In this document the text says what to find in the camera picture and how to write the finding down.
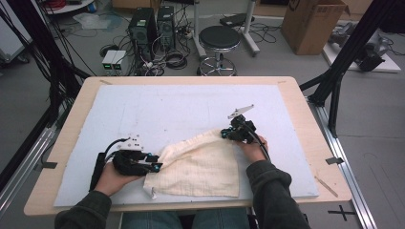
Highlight black metal frame stand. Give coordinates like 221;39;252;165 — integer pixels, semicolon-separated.
299;0;405;138

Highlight large black computer tower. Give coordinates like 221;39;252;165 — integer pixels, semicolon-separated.
128;7;159;61

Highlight white metal stand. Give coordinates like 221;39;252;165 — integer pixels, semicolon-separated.
190;0;261;58

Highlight tangle of cables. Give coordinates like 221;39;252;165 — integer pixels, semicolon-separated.
133;47;166;77

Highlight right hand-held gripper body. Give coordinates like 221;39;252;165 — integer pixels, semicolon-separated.
227;104;257;144

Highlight black round stool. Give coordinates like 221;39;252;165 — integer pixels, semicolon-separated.
196;25;242;77

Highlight person's right hand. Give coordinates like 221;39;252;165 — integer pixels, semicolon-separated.
235;135;269;165

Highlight person's left hand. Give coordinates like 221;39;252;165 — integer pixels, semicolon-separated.
94;161;142;198

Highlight slim black computer tower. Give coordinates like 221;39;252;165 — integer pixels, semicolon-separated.
156;5;177;52

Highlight grey and black machine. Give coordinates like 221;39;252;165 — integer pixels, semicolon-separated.
329;22;394;73

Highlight left hand-held gripper black cable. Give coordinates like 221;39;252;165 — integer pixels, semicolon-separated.
89;136;132;192

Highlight round white table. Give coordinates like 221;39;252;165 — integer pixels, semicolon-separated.
42;0;96;15

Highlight hand-held gripper black cable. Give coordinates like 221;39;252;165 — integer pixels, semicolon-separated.
245;122;271;161
89;136;132;192

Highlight white foam board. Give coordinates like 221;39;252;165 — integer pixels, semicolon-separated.
53;84;320;208

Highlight person's legs in jeans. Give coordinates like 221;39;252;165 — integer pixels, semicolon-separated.
121;208;251;229

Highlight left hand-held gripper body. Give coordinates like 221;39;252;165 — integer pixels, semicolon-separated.
111;134;152;177

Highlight coil of black cable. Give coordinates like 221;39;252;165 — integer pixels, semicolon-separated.
165;51;189;71

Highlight cream patterned cloth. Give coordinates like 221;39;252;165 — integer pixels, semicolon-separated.
142;128;241;200

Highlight black flat case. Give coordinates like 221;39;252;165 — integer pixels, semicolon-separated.
219;12;256;28

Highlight aluminium rail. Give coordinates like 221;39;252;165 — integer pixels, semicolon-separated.
307;96;378;229
0;127;56;211

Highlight brown cardboard box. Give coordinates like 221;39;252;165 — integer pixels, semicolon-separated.
280;0;352;56

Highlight white floor platform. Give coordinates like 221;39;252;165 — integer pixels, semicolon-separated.
322;42;402;74

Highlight white power supply box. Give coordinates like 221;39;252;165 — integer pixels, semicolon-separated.
111;50;127;72
101;50;118;72

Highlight right hand-held gripper black cable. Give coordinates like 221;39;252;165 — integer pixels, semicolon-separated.
245;122;271;161

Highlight clear plastic sheet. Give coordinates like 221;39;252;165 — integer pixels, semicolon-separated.
73;12;123;31

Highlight white panel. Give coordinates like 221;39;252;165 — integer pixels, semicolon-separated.
0;8;32;63

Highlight thin wooden stick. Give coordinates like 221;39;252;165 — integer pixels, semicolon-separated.
314;176;339;198

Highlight black metal frame with cables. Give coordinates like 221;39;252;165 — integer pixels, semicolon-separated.
0;0;94;128

